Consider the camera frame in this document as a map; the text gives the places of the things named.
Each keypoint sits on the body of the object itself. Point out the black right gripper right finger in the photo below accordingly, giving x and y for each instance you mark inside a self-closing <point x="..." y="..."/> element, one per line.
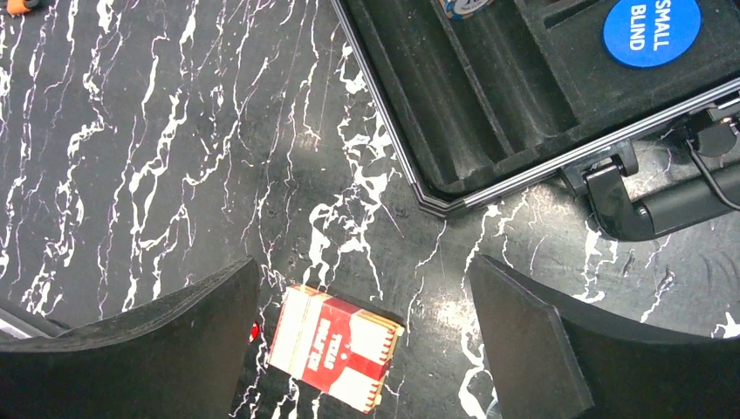
<point x="554" y="356"/>

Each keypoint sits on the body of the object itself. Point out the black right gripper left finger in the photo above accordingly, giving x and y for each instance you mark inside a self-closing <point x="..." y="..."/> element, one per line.
<point x="178" y="356"/>

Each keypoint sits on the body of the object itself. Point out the orange hex key set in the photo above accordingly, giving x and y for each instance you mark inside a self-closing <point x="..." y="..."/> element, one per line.
<point x="18" y="7"/>

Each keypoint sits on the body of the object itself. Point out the red die lower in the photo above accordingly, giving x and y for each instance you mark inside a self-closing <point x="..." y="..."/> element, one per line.
<point x="255" y="332"/>

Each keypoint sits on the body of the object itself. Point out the red playing card box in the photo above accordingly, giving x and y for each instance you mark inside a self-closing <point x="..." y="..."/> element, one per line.
<point x="337" y="347"/>

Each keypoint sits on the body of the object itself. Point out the black foam-lined poker case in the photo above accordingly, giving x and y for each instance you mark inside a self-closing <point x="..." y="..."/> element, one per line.
<point x="526" y="90"/>

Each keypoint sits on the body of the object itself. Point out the blue small blind button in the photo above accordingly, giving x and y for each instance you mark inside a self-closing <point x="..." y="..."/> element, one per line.
<point x="647" y="34"/>

